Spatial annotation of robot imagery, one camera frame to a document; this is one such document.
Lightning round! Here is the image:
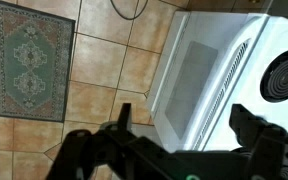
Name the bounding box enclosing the patterned green floor rug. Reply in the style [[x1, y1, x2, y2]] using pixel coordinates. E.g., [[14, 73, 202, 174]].
[[0, 0, 75, 122]]

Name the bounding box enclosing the white oven door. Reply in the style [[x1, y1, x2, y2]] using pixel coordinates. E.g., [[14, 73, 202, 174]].
[[148, 11, 268, 152]]

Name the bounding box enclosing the black floor cable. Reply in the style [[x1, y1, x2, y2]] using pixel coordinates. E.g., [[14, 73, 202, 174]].
[[109, 0, 149, 21]]

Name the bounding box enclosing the black coil burner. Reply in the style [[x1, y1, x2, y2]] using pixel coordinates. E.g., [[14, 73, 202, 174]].
[[260, 51, 288, 103]]

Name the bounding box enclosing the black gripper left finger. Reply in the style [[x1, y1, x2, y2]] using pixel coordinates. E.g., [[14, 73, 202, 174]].
[[117, 103, 132, 133]]

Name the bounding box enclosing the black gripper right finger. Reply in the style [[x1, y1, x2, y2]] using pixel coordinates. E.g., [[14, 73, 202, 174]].
[[229, 104, 287, 148]]

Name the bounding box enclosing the white electric stove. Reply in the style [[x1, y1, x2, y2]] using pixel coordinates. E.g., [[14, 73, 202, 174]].
[[146, 10, 288, 180]]

